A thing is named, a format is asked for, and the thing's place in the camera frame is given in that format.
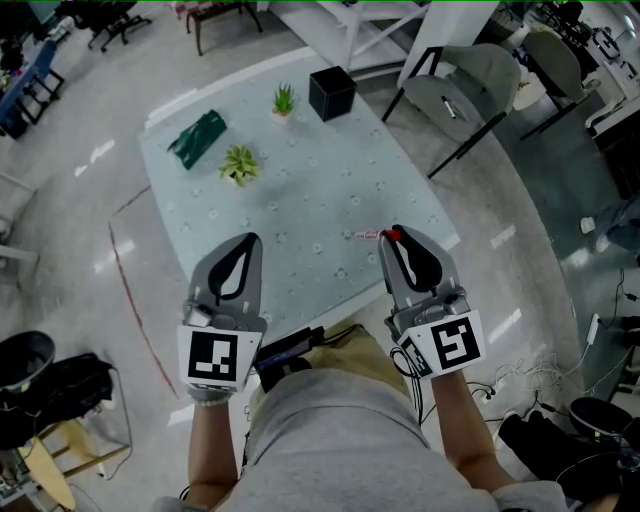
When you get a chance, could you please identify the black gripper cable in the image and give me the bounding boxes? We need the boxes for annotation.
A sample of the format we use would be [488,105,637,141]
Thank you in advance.
[389,347,426,426]

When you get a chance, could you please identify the dark green tissue packet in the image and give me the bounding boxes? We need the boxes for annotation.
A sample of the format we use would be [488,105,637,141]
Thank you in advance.
[167,109,227,171]

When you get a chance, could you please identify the white knit wrist band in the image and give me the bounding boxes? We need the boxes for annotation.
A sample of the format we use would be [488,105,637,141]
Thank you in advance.
[187,384,232,407]

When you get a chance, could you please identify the white table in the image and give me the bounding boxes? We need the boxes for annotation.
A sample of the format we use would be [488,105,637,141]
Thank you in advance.
[138,45,464,344]

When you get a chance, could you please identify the black office chair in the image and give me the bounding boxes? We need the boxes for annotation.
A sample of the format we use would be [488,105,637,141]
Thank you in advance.
[74,0,151,54]

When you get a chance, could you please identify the small spiky potted plant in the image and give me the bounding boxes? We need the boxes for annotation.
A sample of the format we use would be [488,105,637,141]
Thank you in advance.
[272,82,296,124]

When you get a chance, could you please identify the white cable tangle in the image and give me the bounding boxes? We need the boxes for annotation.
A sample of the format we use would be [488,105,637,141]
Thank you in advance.
[494,349,594,396]

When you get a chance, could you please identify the grey shell chair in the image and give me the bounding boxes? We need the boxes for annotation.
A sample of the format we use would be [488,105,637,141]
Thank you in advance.
[519,29,601,141]
[382,43,521,179]

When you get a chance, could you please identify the light wooden chair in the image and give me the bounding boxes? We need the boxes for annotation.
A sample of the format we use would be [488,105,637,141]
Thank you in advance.
[19,419,132,512]

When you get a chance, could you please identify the person's right forearm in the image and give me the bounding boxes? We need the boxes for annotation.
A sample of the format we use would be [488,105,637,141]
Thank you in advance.
[429,367,516,494]

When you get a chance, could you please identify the small broad-leaf potted plant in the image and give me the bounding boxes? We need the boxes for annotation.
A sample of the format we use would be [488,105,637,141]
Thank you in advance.
[218,144,260,189]

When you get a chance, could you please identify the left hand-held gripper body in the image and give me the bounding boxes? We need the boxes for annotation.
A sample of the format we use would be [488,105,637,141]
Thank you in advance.
[177,297,269,397]

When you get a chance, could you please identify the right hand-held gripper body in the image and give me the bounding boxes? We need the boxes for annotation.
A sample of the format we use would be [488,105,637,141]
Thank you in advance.
[384,282,486,380]

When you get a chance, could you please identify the black waist device box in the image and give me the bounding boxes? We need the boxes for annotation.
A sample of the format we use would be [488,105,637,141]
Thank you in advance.
[253,327,326,394]

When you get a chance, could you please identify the person's left forearm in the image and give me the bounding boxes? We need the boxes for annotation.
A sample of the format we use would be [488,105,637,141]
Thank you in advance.
[187,399,239,512]

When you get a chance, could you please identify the person's grey shirt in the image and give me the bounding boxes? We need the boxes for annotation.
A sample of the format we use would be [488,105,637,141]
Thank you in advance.
[152,367,569,512]

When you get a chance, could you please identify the white square pillar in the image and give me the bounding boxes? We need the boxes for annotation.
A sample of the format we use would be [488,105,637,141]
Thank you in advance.
[399,0,496,86]

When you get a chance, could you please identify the black bag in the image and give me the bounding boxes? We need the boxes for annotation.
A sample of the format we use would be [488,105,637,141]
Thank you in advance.
[0,353,115,449]

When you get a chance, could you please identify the black cube box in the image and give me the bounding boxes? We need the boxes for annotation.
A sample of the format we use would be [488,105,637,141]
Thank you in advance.
[308,65,357,123]

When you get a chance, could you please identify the red capped pen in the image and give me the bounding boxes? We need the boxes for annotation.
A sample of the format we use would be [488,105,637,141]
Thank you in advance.
[353,228,402,242]

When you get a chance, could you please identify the white metal storage rack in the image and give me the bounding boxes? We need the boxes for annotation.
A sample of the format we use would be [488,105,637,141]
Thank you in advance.
[269,0,431,76]

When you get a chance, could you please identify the black round helmet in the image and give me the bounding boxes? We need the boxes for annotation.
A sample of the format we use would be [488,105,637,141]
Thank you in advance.
[0,330,56,391]
[569,397,634,435]

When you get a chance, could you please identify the person's khaki trousers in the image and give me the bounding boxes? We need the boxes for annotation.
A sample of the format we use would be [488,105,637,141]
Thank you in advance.
[299,322,409,399]

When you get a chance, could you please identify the blue cloth table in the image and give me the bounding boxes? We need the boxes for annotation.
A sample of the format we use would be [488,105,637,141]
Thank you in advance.
[0,39,66,139]

